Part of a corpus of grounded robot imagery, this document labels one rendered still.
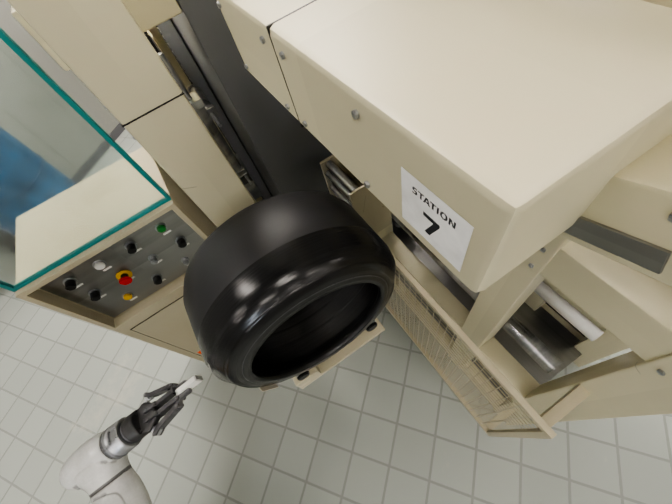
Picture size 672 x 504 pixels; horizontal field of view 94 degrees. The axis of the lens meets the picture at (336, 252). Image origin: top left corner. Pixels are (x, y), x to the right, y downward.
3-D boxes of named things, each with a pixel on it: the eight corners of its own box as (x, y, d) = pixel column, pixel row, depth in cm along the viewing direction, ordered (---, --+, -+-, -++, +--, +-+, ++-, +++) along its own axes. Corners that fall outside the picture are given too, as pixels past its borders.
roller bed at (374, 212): (336, 213, 134) (319, 162, 109) (363, 195, 136) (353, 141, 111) (362, 243, 124) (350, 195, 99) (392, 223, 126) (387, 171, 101)
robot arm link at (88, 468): (120, 418, 93) (142, 457, 91) (78, 450, 93) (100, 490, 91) (88, 435, 82) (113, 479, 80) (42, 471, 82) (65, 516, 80)
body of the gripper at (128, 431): (121, 446, 82) (150, 425, 82) (116, 416, 86) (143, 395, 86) (145, 443, 88) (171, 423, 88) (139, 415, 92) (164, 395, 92)
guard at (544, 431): (367, 284, 180) (347, 211, 121) (370, 282, 181) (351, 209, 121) (488, 436, 134) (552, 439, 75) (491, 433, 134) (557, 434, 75)
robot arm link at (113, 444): (97, 427, 85) (114, 414, 85) (126, 425, 93) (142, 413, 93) (101, 461, 81) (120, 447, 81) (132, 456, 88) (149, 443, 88)
